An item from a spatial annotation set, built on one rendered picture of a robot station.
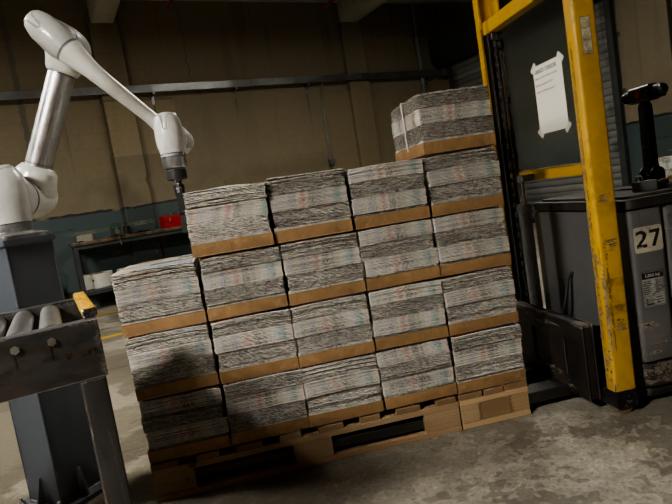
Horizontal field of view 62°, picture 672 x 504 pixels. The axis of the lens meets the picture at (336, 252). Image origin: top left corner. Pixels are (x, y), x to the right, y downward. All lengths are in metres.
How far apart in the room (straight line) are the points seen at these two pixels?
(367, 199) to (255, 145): 7.24
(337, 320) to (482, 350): 0.59
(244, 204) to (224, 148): 7.08
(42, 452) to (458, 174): 1.83
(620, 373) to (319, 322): 1.12
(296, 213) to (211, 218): 0.30
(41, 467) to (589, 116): 2.34
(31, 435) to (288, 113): 7.77
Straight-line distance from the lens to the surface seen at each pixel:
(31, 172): 2.48
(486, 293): 2.23
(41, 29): 2.38
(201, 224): 2.01
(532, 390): 2.46
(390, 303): 2.12
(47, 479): 2.45
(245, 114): 9.27
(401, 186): 2.10
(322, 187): 2.03
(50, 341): 1.27
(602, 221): 2.23
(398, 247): 2.10
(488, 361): 2.29
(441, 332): 2.19
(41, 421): 2.35
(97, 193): 8.65
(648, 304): 2.42
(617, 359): 2.34
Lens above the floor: 0.97
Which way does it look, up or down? 6 degrees down
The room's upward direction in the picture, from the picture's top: 9 degrees counter-clockwise
